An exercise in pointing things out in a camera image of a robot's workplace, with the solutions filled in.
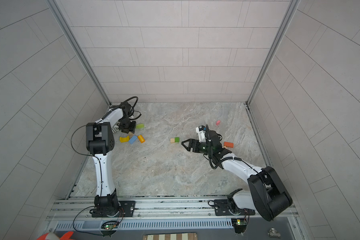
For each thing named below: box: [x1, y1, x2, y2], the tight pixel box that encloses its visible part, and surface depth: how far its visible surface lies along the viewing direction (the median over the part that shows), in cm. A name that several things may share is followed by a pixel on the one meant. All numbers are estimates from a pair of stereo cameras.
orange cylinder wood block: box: [137, 134, 145, 143], surface depth 98 cm
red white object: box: [36, 231, 74, 240], surface depth 62 cm
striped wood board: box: [143, 232, 198, 240], surface depth 64 cm
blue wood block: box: [129, 135, 138, 145], surface depth 96 cm
